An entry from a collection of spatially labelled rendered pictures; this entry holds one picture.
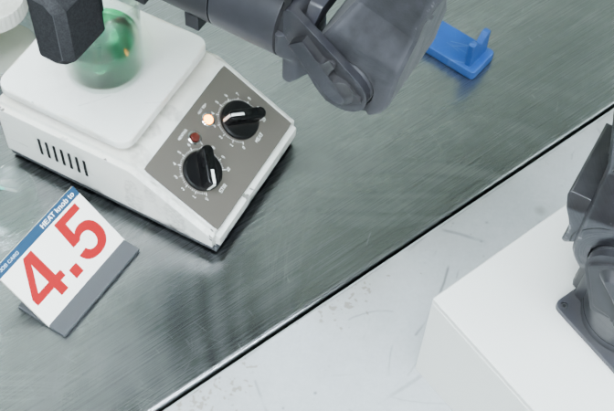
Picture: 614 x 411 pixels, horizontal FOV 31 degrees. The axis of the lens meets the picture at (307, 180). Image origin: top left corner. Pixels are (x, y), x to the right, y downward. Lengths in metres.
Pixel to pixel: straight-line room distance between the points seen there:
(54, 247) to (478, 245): 0.33
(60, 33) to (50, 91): 0.20
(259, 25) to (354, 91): 0.07
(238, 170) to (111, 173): 0.10
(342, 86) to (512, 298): 0.20
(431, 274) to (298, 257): 0.10
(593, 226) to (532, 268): 0.14
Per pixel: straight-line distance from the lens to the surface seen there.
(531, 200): 0.93
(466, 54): 1.00
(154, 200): 0.86
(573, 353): 0.75
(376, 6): 0.61
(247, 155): 0.88
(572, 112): 0.99
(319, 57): 0.63
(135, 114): 0.85
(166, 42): 0.89
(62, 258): 0.86
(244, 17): 0.67
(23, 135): 0.91
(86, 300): 0.86
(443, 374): 0.80
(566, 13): 1.07
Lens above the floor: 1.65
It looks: 55 degrees down
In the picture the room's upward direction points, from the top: 3 degrees clockwise
